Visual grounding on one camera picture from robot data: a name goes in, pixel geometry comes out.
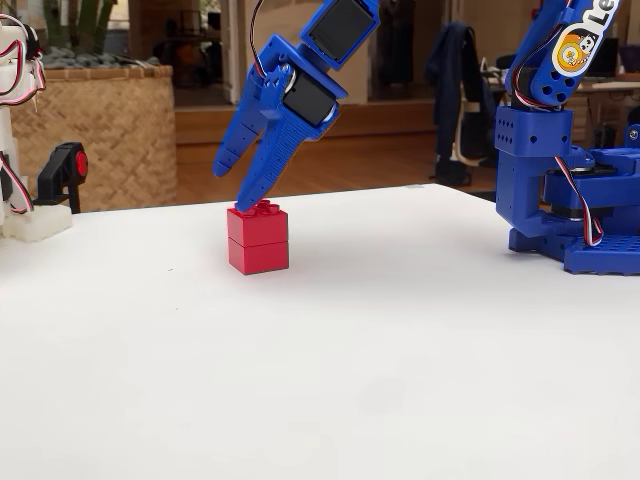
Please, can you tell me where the small red cube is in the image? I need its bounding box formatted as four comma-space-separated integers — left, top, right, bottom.
225, 198, 291, 277

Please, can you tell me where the woven wicker planter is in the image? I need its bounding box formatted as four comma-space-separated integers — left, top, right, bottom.
9, 64, 179, 214

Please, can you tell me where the dark blue hanging jacket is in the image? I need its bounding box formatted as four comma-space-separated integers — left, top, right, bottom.
426, 21, 497, 161

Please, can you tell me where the black clamp red knob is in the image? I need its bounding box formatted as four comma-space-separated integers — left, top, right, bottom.
33, 141, 90, 215

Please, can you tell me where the green potted plant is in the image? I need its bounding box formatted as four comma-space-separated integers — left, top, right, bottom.
40, 0, 162, 70

